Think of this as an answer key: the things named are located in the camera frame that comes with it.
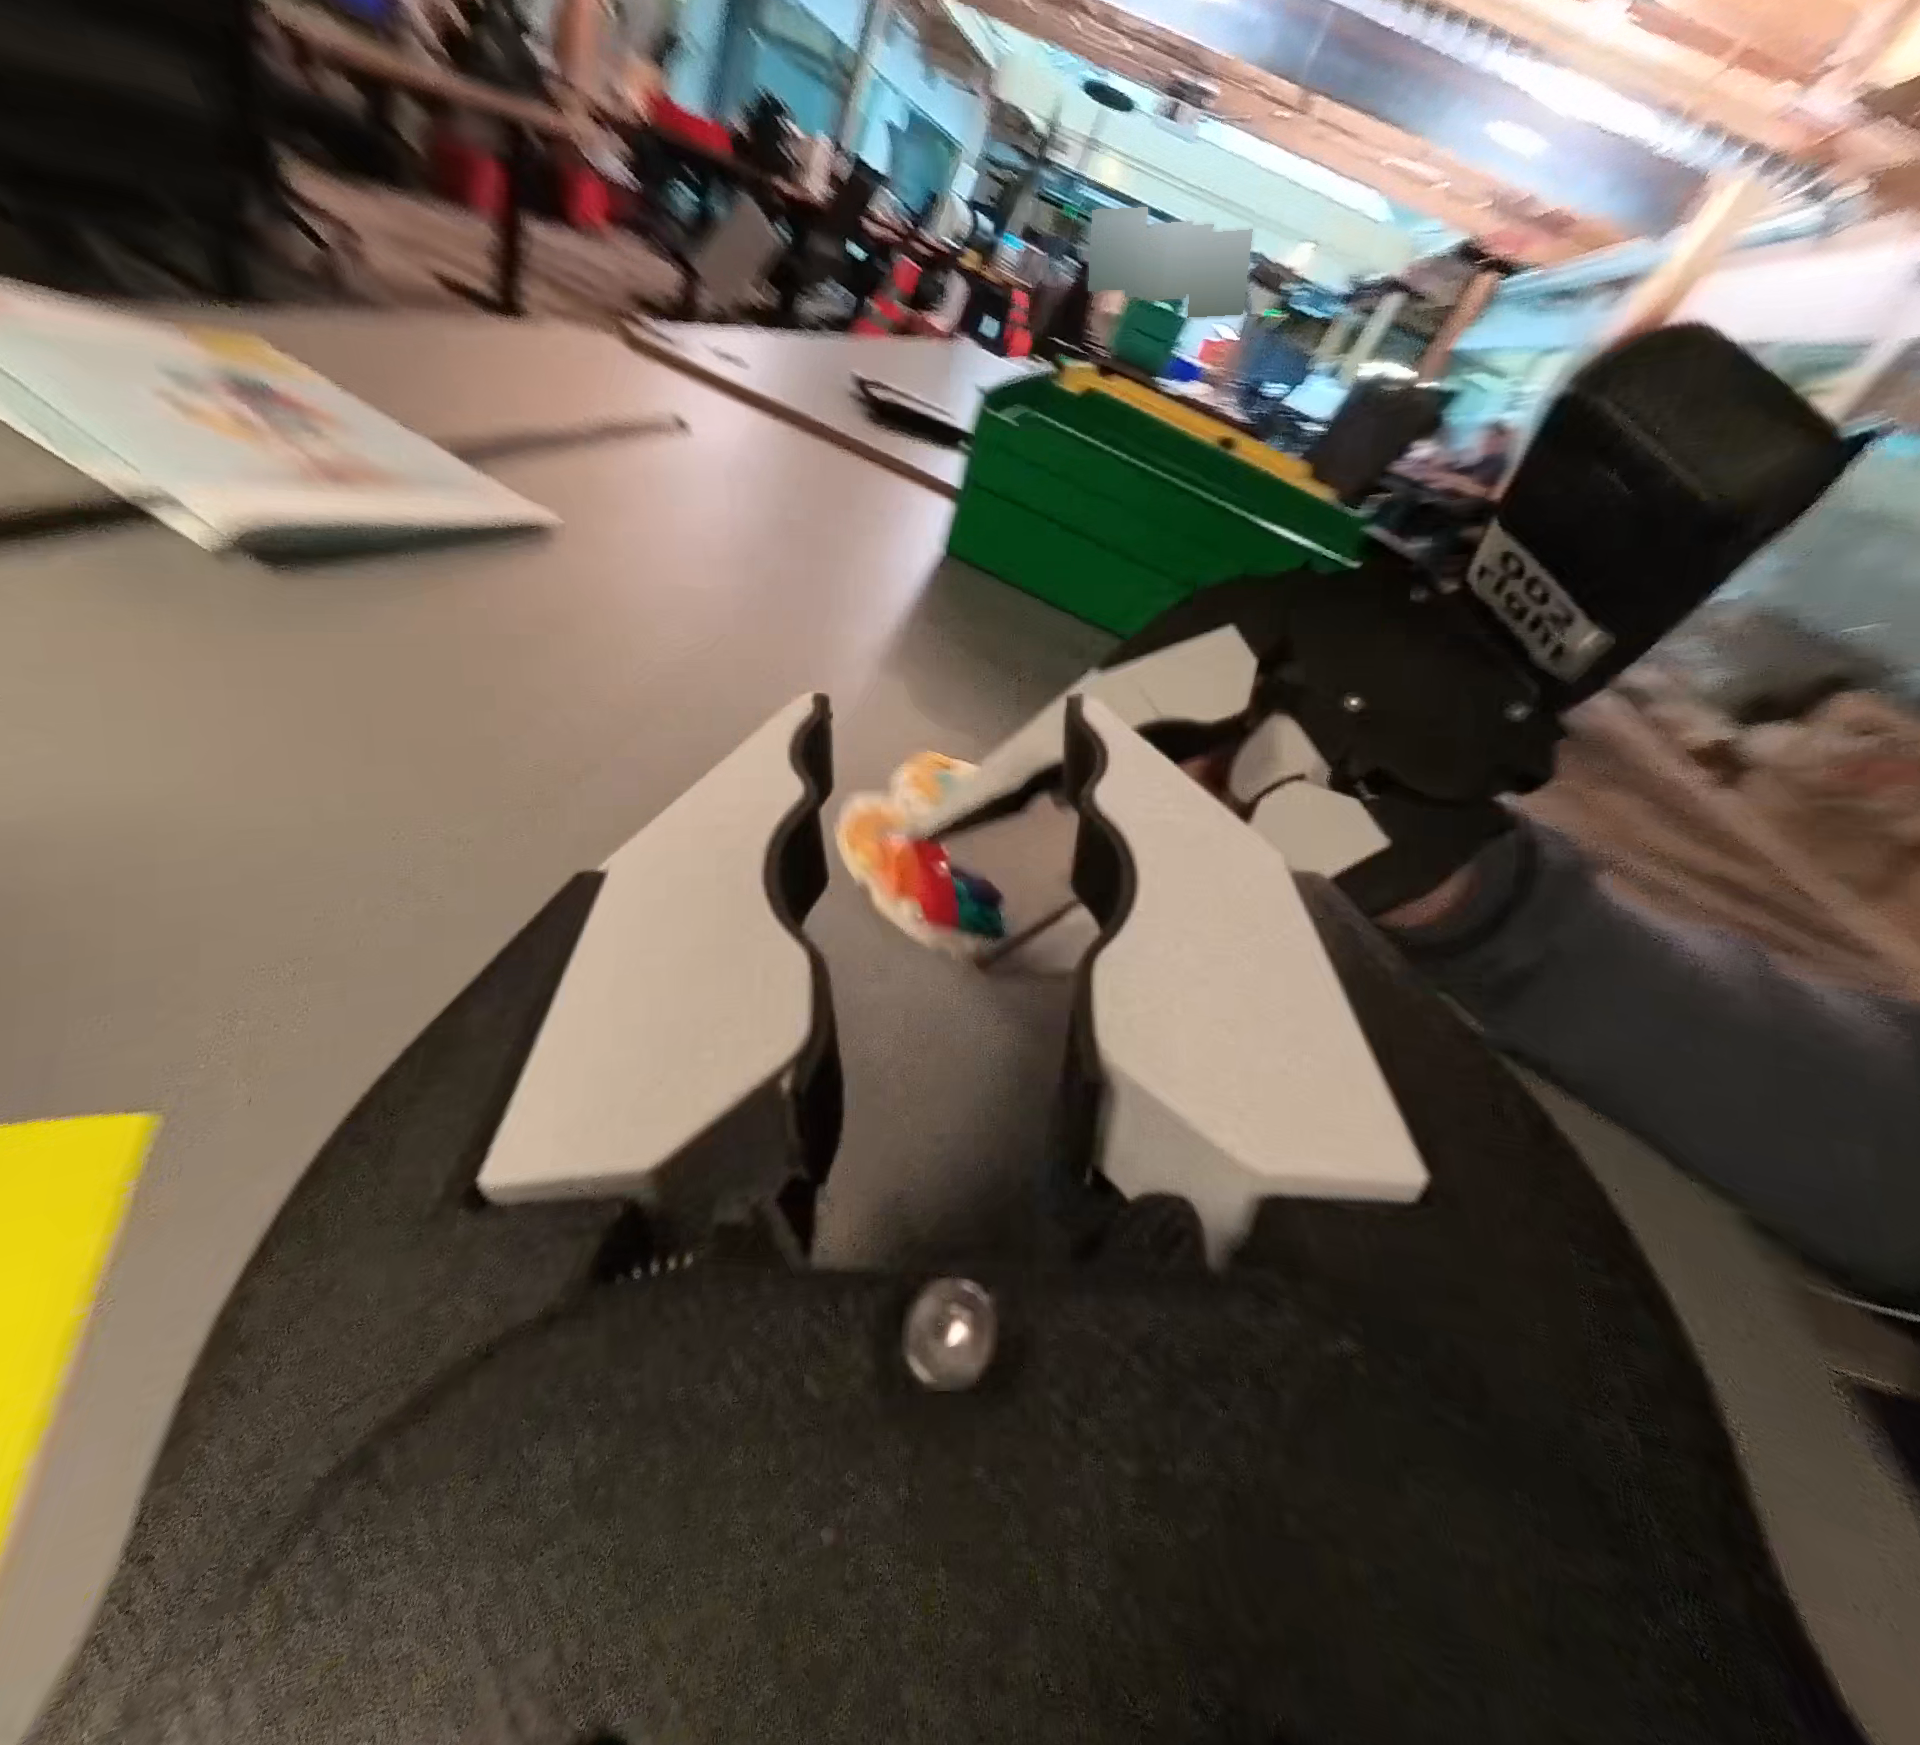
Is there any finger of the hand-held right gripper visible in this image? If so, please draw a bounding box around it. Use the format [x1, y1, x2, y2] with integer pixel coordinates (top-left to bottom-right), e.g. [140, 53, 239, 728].
[931, 622, 1263, 837]
[1223, 717, 1392, 880]

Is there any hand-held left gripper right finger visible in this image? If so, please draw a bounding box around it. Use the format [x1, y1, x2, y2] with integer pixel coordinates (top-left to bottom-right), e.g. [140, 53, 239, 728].
[1057, 695, 1431, 1270]

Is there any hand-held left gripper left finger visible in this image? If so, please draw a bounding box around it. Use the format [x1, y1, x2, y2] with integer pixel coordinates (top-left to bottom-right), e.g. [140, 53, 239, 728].
[477, 691, 842, 1270]

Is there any green plastic bin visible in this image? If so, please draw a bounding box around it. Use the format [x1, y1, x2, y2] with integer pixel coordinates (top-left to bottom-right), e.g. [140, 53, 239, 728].
[946, 366, 1369, 637]

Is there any colourful brick plate assembly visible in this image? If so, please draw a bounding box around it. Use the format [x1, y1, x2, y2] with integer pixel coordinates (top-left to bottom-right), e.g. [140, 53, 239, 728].
[835, 751, 1009, 954]

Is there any person's right forearm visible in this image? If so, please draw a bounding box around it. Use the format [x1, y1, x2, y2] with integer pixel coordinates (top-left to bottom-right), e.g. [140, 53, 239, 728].
[1380, 821, 1920, 1313]

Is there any yellow plastic bin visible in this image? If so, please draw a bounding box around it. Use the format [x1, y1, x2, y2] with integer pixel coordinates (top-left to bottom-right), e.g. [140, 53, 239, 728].
[1049, 361, 1341, 503]

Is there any yellow sticky note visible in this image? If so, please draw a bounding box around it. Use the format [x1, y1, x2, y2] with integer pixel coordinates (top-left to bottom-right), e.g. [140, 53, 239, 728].
[0, 1111, 163, 1552]

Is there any instruction booklet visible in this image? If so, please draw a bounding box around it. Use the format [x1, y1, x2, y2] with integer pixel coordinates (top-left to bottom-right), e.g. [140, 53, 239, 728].
[0, 279, 565, 565]

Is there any brown table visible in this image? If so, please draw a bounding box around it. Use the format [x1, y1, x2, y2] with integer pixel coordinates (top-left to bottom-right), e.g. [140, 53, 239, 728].
[256, 0, 752, 313]

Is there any black cable grommet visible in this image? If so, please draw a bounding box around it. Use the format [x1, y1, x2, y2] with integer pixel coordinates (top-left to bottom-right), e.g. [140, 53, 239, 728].
[849, 369, 983, 443]

